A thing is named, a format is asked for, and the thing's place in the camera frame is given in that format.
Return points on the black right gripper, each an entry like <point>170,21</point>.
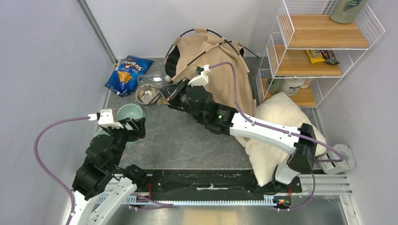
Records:
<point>169,92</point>

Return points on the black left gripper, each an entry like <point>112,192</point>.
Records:
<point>139,131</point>

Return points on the beige fabric pet tent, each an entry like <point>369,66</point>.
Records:
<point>227,81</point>

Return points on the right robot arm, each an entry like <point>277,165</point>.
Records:
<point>226,120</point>

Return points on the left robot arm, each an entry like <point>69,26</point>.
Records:
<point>89,184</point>

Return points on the mint green double pet bowl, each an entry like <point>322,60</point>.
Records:
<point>127,111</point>

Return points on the steel pet bowl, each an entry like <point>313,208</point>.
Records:
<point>147,94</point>

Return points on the clear plastic package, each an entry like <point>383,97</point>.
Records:
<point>155,79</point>

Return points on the blue Doritos chip bag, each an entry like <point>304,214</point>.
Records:
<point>123,80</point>

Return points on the cream fluffy pillow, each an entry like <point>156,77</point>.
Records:
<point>263,150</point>

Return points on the yellow candy bag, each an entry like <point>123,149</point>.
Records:
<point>315,56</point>

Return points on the dark brown candy bag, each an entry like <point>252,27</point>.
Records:
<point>329,57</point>

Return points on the green bottle on top shelf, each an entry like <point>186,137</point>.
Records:
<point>345,11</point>

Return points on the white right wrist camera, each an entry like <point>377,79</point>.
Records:
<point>201,76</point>

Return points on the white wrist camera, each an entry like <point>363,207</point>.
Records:
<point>201,76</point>
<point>106,118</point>

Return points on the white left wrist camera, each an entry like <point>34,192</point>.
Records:
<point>106,118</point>

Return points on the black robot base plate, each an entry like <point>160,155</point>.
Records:
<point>209,185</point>

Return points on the aluminium frame post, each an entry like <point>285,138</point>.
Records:
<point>97,30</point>

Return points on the white wire shelf rack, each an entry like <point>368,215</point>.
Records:
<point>305,44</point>

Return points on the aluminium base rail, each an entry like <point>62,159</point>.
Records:
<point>320,184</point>

